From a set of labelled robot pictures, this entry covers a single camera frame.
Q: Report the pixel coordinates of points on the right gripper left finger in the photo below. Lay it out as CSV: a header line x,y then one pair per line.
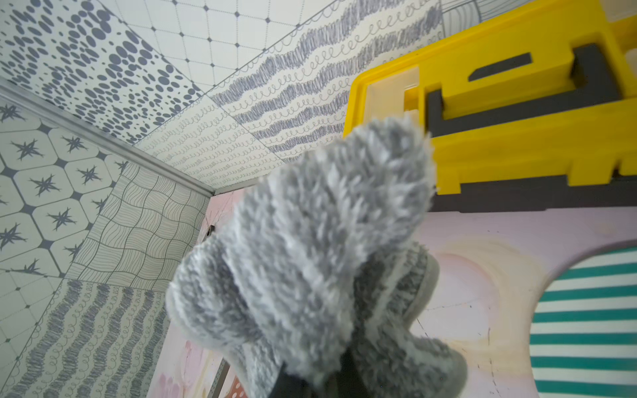
x,y
290,386

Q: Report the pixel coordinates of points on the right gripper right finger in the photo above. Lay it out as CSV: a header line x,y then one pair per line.
x,y
349,382

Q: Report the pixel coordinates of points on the grey knitted cloth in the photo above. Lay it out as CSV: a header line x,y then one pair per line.
x,y
319,257

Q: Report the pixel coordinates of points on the green striped plate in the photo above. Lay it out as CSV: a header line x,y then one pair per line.
x,y
583,332

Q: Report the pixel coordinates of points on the yellow black toolbox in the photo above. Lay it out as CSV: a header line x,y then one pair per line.
x,y
535,109

